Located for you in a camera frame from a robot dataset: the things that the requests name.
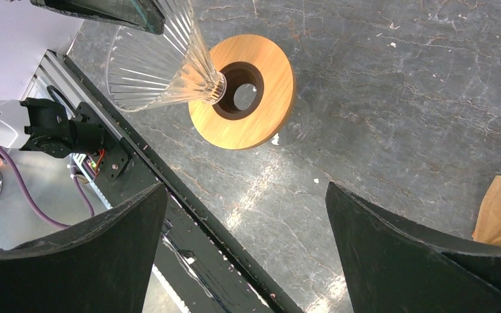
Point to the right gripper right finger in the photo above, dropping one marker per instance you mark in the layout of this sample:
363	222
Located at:
393	264

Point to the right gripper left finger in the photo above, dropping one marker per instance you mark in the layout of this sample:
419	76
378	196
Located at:
102	264

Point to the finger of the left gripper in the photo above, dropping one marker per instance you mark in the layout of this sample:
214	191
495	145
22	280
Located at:
137	14

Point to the clear glass dripper cone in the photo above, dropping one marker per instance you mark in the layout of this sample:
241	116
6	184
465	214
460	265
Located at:
162	63

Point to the round wooden dripper stand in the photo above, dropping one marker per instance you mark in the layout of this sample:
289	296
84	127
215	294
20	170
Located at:
258	61

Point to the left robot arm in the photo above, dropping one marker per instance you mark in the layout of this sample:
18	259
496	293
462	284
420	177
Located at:
40	124

